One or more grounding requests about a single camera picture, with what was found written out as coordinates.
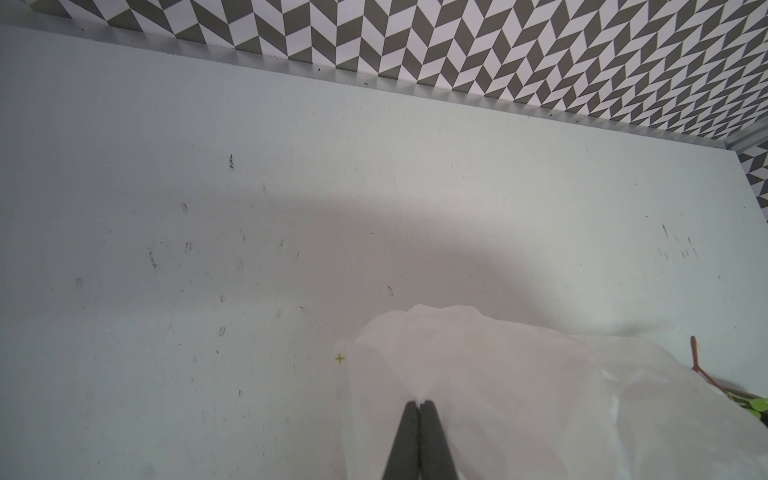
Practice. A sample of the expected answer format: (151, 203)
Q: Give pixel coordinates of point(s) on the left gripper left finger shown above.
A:
(404, 459)

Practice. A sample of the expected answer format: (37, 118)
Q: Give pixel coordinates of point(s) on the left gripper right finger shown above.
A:
(436, 462)

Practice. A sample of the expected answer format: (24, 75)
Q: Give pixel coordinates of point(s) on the white plastic bag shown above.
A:
(517, 401)

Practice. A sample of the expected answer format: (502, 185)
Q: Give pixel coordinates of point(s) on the yellow fake pear with leaves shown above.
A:
(750, 402)

